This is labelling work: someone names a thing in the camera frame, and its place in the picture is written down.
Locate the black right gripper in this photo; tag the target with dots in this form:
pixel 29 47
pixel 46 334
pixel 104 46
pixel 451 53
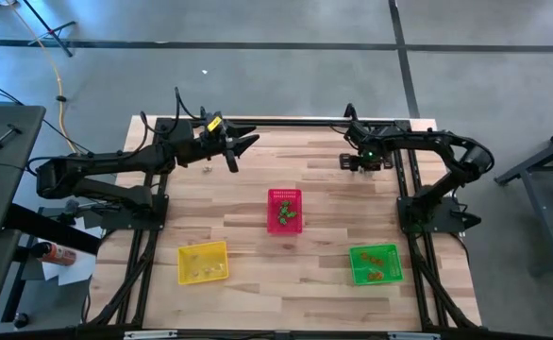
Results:
pixel 375 163

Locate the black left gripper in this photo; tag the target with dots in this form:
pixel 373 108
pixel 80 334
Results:
pixel 232 163

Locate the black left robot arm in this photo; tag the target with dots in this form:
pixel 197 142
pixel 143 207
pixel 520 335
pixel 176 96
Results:
pixel 116 160

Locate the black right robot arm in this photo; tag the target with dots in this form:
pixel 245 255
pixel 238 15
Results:
pixel 427 139

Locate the yellow tag label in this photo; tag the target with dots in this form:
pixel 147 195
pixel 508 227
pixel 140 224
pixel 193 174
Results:
pixel 214 124

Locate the red plastic basket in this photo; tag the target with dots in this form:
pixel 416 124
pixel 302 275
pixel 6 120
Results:
pixel 272 229

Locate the green plastic basket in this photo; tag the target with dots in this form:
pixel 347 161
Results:
pixel 390 274

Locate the yellow plastic basket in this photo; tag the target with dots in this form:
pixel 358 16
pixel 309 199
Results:
pixel 203 252

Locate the white paper sheets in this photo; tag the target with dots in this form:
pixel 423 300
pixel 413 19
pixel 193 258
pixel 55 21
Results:
pixel 76 274

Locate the black floor tripod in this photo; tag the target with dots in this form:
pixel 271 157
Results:
pixel 52 34

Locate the black desk beam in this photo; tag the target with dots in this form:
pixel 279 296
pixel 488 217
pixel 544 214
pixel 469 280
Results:
pixel 45 226

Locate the orange bottle black cap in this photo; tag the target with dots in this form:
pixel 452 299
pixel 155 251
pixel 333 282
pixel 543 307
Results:
pixel 59 255

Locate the grey side desk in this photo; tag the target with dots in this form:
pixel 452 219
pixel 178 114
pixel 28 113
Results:
pixel 7 179

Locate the black round knob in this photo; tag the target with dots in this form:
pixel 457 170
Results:
pixel 21 321

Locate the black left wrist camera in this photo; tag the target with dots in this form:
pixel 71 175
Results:
pixel 212 137

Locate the black aluminium table frame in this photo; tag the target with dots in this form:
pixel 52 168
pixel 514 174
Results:
pixel 281 122

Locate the white metal bracket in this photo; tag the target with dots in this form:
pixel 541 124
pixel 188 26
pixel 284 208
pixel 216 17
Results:
pixel 149 334
pixel 413 336

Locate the dark grey desk frame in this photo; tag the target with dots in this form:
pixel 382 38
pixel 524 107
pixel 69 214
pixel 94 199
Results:
pixel 545 217

